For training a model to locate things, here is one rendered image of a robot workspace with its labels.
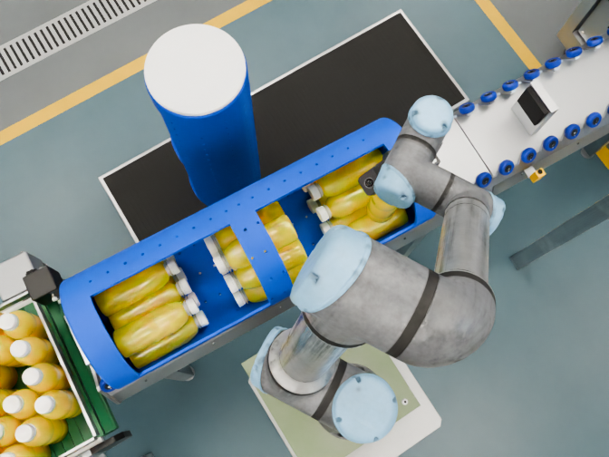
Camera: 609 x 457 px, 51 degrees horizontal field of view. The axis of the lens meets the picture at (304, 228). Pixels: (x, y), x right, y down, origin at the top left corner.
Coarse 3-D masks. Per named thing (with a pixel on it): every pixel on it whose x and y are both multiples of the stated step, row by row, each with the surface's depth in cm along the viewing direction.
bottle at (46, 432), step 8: (40, 416) 150; (32, 424) 145; (40, 424) 147; (48, 424) 150; (56, 424) 154; (64, 424) 160; (40, 432) 146; (48, 432) 149; (56, 432) 154; (64, 432) 159; (32, 440) 144; (40, 440) 147; (48, 440) 150; (56, 440) 156
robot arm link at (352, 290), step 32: (320, 256) 74; (352, 256) 73; (384, 256) 74; (320, 288) 73; (352, 288) 72; (384, 288) 72; (416, 288) 73; (320, 320) 78; (352, 320) 74; (384, 320) 73; (416, 320) 72; (288, 352) 99; (320, 352) 90; (384, 352) 76; (256, 384) 112; (288, 384) 106; (320, 384) 107
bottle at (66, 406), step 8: (48, 392) 149; (56, 392) 150; (64, 392) 153; (72, 392) 159; (56, 400) 148; (64, 400) 150; (72, 400) 155; (56, 408) 147; (64, 408) 150; (72, 408) 155; (80, 408) 160; (48, 416) 147; (56, 416) 149; (64, 416) 153; (72, 416) 160
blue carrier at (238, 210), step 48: (336, 144) 154; (384, 144) 149; (240, 192) 151; (288, 192) 146; (144, 240) 148; (192, 240) 142; (240, 240) 142; (384, 240) 156; (96, 288) 139; (192, 288) 166; (288, 288) 149; (96, 336) 136
